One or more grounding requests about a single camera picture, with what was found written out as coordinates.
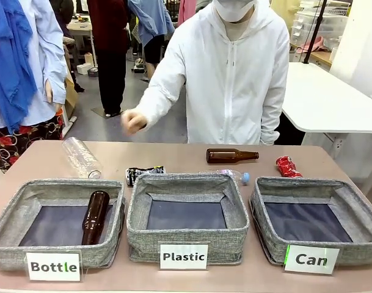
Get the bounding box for person's right hand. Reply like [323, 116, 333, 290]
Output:
[120, 109, 148, 135]

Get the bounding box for crushed black soda can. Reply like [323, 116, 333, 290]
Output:
[124, 165, 168, 187]

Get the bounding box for large clear plastic bottle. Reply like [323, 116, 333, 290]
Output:
[62, 137, 104, 179]

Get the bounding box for brown glass bottle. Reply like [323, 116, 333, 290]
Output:
[81, 190, 111, 246]
[206, 148, 260, 165]

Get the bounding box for clear bottle with blue cap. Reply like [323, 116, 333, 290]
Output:
[200, 169, 251, 186]

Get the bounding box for person's right forearm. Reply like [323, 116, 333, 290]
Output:
[135, 78, 186, 128]

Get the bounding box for grey fabric basket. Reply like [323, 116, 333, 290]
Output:
[0, 179, 126, 271]
[126, 173, 250, 265]
[249, 176, 372, 266]

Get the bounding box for crushed red soda can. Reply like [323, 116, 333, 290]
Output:
[275, 155, 304, 178]

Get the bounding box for white Can label sign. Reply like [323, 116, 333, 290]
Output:
[283, 244, 341, 275]

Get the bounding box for brown cardboard sheet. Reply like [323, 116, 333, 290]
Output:
[64, 76, 79, 120]

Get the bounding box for white box on floor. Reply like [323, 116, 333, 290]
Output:
[76, 63, 93, 76]

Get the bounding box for figure in dark red garment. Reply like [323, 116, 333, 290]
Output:
[87, 0, 130, 117]

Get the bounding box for mannequin hand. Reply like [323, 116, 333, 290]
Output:
[45, 87, 64, 116]

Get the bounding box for mannequin in blue shirt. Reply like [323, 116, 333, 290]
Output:
[127, 0, 176, 83]

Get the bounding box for light blue shirt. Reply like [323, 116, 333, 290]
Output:
[0, 0, 68, 129]

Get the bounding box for person in white hoodie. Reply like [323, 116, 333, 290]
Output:
[133, 0, 291, 146]

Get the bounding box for white background desk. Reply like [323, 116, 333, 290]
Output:
[66, 16, 97, 67]

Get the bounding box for pink garment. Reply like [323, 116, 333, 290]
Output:
[177, 0, 197, 28]

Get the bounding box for red floral black skirt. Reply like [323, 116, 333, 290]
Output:
[0, 115, 64, 175]

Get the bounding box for blue scarf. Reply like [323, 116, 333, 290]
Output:
[0, 0, 38, 135]

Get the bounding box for white Plastic label sign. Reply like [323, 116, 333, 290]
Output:
[158, 241, 210, 271]

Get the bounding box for white face mask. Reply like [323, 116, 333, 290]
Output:
[211, 0, 257, 23]

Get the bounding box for white Bottle label sign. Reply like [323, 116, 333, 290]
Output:
[26, 249, 82, 282]

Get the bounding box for pink cloth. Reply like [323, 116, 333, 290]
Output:
[296, 35, 326, 54]

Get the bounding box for white table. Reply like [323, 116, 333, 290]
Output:
[282, 62, 372, 134]

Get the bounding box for black pole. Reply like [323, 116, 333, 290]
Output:
[304, 0, 329, 65]

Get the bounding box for clear plastic storage drawers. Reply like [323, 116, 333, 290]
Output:
[291, 13, 348, 46]

